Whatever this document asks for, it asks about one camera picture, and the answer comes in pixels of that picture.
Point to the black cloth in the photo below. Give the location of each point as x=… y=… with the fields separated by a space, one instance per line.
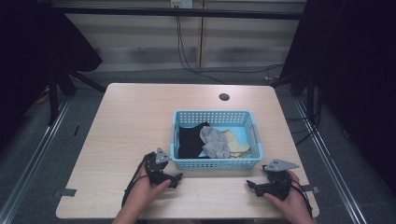
x=190 y=141

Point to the person's right hand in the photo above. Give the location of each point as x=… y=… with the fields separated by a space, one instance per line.
x=295 y=205

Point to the dark curtain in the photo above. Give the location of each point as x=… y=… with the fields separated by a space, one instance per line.
x=355 y=77
x=34 y=56

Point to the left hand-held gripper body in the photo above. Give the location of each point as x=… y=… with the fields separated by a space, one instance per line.
x=156 y=174

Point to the light blue plastic basket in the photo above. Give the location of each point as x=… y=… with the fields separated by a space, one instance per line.
x=218 y=163

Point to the white wall power outlet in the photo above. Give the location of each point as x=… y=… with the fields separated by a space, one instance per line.
x=181 y=3

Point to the small black floor piece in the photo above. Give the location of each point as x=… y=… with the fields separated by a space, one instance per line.
x=76 y=130

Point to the pale yellow cloth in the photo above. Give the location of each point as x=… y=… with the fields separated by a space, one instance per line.
x=236 y=146

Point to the black horizontal bar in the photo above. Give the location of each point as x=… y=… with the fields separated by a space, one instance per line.
x=174 y=12

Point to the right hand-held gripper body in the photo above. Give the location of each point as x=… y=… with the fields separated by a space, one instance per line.
x=277 y=186

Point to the person's left hand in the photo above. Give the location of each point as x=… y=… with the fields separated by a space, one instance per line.
x=141 y=193

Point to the grey tape strip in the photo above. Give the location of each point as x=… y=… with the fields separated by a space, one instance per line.
x=66 y=192
x=311 y=189

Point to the grey cloth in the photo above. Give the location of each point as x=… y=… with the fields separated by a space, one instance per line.
x=214 y=143

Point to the metal floor rail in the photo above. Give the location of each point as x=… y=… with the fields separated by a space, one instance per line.
x=34 y=161
x=330 y=161

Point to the black stand legs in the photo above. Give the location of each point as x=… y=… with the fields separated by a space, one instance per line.
x=63 y=84
x=299 y=81

